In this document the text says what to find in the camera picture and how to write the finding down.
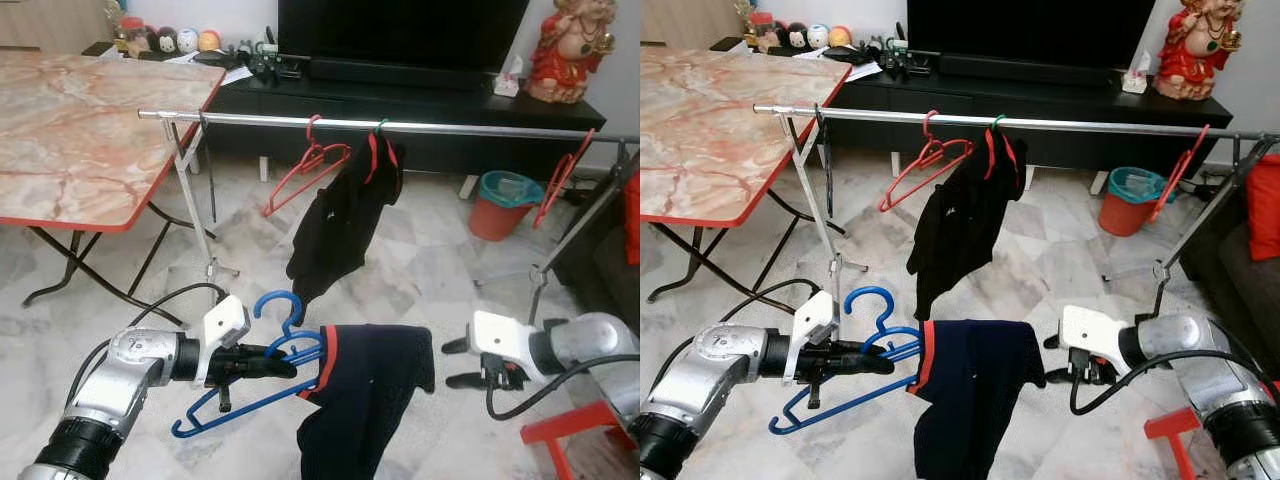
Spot blue plastic hanger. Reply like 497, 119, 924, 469
170, 290, 331, 439
768, 285, 926, 434

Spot navy shirt with red collar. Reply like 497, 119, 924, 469
297, 323, 437, 480
907, 318, 1047, 480

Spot red plastic hanger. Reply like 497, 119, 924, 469
878, 110, 975, 213
1148, 125, 1211, 223
262, 114, 353, 218
532, 128, 596, 229

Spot red hanger with green hook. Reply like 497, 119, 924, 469
983, 115, 1019, 181
366, 119, 399, 186

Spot red plastic stool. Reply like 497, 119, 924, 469
520, 400, 636, 480
1145, 405, 1201, 480

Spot red bin with teal liner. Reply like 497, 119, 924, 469
468, 170, 546, 242
1098, 166, 1181, 238

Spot black t-shirt with white print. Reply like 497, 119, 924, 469
907, 130, 1028, 321
286, 135, 406, 326

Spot dark brown sofa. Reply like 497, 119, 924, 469
1180, 150, 1280, 331
555, 180, 641, 321

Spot red cushion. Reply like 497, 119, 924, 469
1247, 153, 1280, 263
624, 170, 641, 266

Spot silver metal clothes rack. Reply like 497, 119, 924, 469
752, 102, 1280, 321
138, 108, 641, 326

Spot black TV console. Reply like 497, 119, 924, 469
80, 42, 607, 181
710, 38, 1233, 176

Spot white tissue box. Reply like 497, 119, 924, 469
493, 55, 524, 98
1121, 50, 1151, 94

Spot white paper sheets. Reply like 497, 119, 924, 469
165, 52, 256, 86
795, 48, 883, 81

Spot black game controllers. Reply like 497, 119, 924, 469
875, 37, 933, 79
245, 40, 304, 83

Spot red ceramic figurine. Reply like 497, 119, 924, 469
525, 0, 618, 105
1153, 0, 1246, 101

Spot black television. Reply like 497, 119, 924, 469
277, 0, 531, 66
906, 0, 1158, 59

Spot light wooden cabinet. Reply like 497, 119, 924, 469
0, 0, 113, 51
640, 0, 743, 46

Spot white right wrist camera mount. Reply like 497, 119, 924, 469
470, 310, 546, 369
1060, 305, 1136, 363

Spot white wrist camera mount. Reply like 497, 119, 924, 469
470, 310, 546, 369
193, 295, 251, 389
783, 290, 841, 385
1060, 305, 1136, 363

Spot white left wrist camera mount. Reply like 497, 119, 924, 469
193, 295, 251, 389
783, 290, 841, 385

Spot thin black wire hanger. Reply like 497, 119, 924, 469
815, 105, 836, 219
200, 112, 219, 223

